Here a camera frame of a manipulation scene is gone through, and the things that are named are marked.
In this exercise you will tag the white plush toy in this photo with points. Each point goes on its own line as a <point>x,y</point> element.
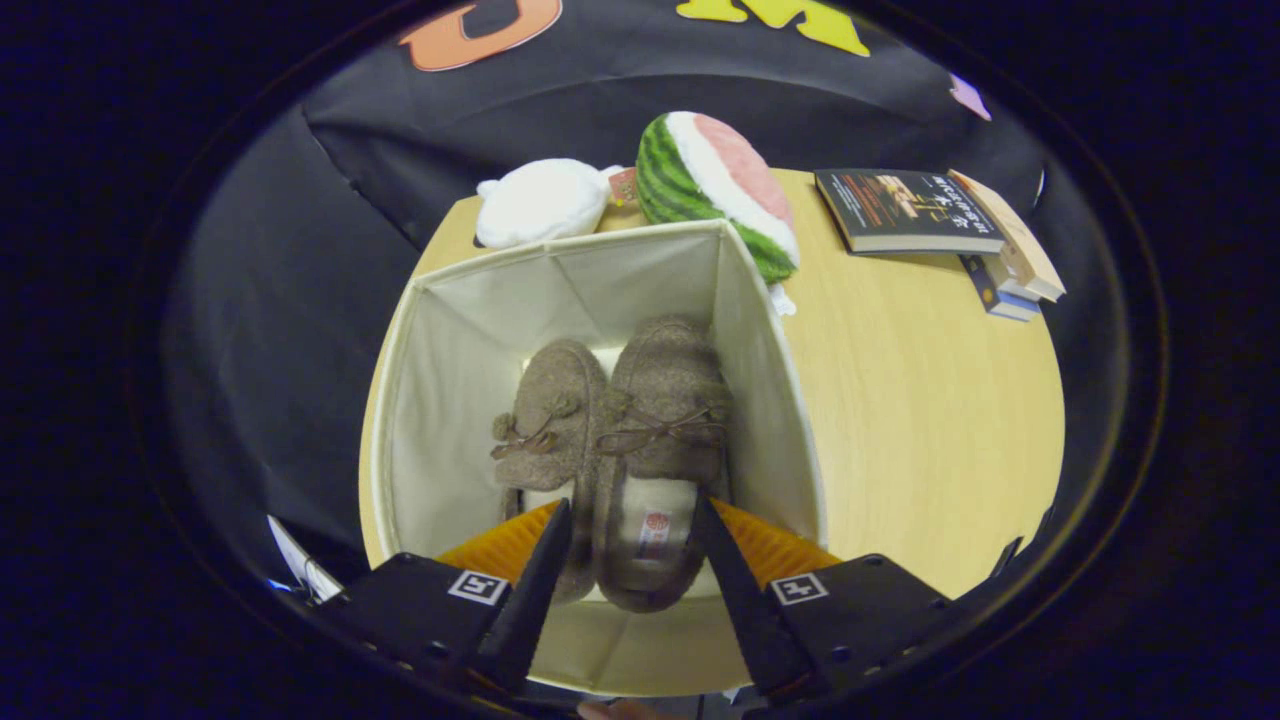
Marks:
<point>540,200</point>

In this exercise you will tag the watermelon slice plush toy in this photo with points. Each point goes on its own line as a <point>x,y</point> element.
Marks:
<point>700,170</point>

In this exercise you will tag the brown suede moccasin shoe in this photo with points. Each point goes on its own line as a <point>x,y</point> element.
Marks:
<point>665,380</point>
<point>555,400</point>

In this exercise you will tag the white paper sheet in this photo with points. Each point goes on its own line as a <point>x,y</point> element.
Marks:
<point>300,565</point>

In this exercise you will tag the tan cover book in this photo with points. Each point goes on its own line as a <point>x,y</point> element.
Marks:
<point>1025,255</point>

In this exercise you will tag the cream fabric storage box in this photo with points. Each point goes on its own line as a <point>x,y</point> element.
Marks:
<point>460,400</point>

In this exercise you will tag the black cover book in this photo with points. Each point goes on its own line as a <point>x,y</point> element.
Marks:
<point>900,210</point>

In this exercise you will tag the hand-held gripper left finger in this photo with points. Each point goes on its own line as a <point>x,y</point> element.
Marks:
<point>530,600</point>

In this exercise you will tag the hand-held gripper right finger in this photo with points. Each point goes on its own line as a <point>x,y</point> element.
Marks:
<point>745,610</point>

